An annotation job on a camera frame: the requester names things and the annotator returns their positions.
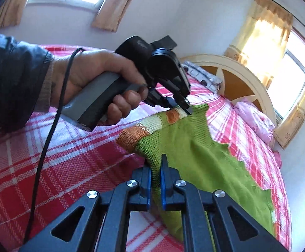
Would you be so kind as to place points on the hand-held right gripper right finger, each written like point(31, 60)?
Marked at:
point(163, 183)

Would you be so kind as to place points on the red plaid bed sheet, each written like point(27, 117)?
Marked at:
point(63, 160)

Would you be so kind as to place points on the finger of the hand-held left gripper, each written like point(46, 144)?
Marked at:
point(185, 106)

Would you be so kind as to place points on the window beside headboard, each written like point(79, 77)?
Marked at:
point(294, 76)

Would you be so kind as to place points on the pink pillow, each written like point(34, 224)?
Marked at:
point(257, 120)

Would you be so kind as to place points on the short golden curtain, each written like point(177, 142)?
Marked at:
point(299, 115)

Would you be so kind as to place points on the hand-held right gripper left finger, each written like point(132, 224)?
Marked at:
point(147, 186)

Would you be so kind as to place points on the person's left forearm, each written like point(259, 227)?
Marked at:
point(11, 84)

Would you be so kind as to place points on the long golden curtain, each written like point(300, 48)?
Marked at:
point(260, 39)

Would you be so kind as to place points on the green knitted sweater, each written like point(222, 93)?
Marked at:
point(194, 152)

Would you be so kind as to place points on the person's left hand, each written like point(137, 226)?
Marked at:
point(89, 68)

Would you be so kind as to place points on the grey patterned pillow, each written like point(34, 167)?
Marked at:
point(202, 74)

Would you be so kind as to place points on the cream and brown headboard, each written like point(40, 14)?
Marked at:
point(236, 84)

